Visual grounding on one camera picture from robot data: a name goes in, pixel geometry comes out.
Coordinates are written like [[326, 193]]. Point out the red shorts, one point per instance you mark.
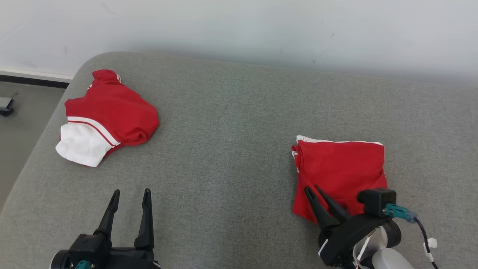
[[340, 168]]

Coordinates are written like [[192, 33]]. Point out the small grey floor object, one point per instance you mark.
[[5, 105]]

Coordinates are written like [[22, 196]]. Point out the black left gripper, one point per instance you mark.
[[130, 259]]

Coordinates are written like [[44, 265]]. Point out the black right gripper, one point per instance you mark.
[[347, 235]]

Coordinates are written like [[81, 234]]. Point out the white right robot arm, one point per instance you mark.
[[392, 261]]

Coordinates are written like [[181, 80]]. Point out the red and white basketball jersey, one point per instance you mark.
[[112, 112]]

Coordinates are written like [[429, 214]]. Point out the white and black baseboard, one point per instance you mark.
[[33, 76]]

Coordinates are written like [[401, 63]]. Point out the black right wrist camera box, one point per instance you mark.
[[377, 201]]

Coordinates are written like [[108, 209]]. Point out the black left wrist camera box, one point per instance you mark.
[[89, 246]]

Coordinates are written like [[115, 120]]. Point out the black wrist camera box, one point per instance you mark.
[[377, 201], [89, 246]]

